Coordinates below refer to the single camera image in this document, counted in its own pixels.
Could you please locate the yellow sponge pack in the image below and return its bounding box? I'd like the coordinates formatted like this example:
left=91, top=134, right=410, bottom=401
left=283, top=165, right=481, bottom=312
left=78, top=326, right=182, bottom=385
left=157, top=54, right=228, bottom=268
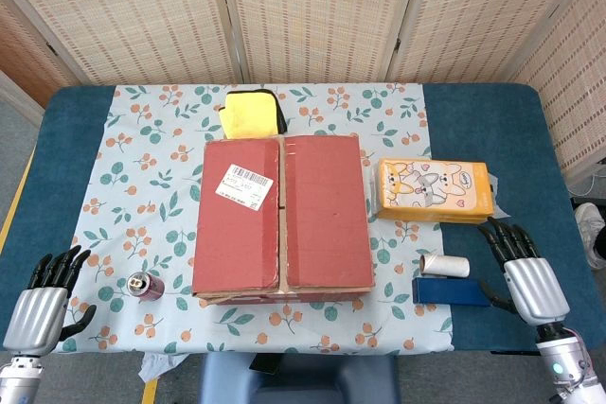
left=218, top=90, right=280, bottom=140

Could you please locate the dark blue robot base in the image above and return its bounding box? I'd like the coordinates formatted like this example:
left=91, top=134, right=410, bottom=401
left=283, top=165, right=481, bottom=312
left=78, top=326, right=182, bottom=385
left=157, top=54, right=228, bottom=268
left=198, top=354, right=401, bottom=404

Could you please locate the floral tablecloth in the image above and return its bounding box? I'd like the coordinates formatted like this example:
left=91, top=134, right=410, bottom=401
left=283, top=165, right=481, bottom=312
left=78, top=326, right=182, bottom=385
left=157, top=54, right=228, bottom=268
left=41, top=83, right=455, bottom=356

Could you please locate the bamboo folding screen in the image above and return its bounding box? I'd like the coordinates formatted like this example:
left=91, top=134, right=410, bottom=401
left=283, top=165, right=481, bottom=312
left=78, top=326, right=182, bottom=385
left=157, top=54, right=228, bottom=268
left=0, top=0, right=606, bottom=183

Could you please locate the red drink can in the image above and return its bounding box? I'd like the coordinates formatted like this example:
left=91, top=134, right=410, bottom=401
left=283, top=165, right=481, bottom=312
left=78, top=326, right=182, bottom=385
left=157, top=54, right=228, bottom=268
left=126, top=271, right=166, bottom=304

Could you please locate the black pouch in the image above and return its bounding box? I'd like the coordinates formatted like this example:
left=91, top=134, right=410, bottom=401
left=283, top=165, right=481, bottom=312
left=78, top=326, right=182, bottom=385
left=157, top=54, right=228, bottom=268
left=225, top=88, right=290, bottom=135

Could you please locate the orange cartoon tissue pack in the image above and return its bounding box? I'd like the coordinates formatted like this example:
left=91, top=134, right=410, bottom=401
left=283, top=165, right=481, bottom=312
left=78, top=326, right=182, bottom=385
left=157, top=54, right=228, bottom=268
left=376, top=158, right=496, bottom=225

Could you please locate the red cardboard box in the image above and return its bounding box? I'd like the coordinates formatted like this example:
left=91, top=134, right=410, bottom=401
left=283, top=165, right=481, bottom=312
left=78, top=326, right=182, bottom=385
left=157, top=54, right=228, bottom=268
left=191, top=133, right=376, bottom=306

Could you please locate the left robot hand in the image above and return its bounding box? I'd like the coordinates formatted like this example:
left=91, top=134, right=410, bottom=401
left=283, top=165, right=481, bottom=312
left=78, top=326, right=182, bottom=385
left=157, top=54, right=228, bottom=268
left=2, top=246, right=98, bottom=358

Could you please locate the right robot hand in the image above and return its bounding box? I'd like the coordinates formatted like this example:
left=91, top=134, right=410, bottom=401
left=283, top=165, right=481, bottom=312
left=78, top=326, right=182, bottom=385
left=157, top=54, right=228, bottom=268
left=476, top=217, right=572, bottom=329

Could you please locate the white shoe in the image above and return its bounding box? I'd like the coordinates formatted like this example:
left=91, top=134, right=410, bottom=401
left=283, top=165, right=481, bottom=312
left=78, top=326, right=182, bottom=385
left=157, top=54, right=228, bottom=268
left=574, top=202, right=606, bottom=271

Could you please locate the blue rectangular box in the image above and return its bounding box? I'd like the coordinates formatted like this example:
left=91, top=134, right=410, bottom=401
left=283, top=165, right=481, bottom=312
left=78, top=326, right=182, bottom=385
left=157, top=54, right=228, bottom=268
left=411, top=276, right=492, bottom=307

